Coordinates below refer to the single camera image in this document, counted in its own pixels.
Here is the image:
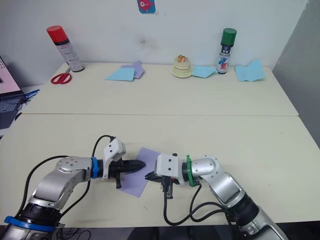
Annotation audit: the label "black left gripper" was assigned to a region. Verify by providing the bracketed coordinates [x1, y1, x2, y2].
[109, 159, 147, 190]

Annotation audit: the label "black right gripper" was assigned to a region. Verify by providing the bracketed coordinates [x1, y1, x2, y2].
[144, 171, 181, 200]

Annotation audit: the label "large purple paper sheet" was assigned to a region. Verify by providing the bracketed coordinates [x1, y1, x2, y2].
[117, 146, 162, 199]

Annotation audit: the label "light blue paper sheet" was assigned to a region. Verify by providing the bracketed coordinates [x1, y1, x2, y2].
[191, 65, 219, 79]
[234, 59, 266, 82]
[104, 65, 137, 82]

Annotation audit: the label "small folded purple paper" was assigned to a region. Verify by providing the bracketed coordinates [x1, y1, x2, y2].
[121, 60, 146, 80]

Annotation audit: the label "cream round plastic stack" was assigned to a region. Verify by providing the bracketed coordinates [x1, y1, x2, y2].
[171, 59, 193, 79]

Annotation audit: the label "blue plastic object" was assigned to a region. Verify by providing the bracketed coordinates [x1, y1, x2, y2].
[22, 88, 41, 104]

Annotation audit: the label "red-capped spray can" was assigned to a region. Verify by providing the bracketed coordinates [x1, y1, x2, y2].
[46, 24, 86, 73]

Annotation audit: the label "green-capped spray can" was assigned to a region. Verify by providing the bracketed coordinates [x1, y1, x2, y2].
[216, 27, 238, 75]

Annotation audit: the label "open laptop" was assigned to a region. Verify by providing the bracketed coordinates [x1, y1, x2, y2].
[0, 56, 26, 137]

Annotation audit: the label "fish sticker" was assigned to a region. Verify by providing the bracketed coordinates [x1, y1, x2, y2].
[136, 0, 157, 14]

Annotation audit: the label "grey partition panel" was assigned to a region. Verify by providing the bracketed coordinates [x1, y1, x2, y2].
[272, 0, 320, 151]

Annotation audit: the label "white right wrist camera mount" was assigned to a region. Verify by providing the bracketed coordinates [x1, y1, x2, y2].
[154, 152, 181, 179]

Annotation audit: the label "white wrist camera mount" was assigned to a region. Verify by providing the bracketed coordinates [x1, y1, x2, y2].
[101, 138, 127, 181]
[154, 152, 181, 179]

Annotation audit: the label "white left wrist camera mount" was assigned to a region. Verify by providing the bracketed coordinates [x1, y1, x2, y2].
[101, 138, 127, 181]

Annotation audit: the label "green wrist ring clamp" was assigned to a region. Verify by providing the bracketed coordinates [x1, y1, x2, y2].
[185, 154, 201, 188]

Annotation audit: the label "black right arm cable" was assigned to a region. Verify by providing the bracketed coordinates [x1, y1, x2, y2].
[162, 184, 233, 227]

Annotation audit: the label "blue wrist ring clamp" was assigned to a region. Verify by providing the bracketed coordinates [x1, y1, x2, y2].
[90, 156, 100, 179]

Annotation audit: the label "black tangled cables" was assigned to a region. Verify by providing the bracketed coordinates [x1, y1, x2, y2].
[56, 226, 92, 240]

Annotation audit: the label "red-handled scissors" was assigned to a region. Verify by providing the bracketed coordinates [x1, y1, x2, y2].
[50, 66, 73, 85]

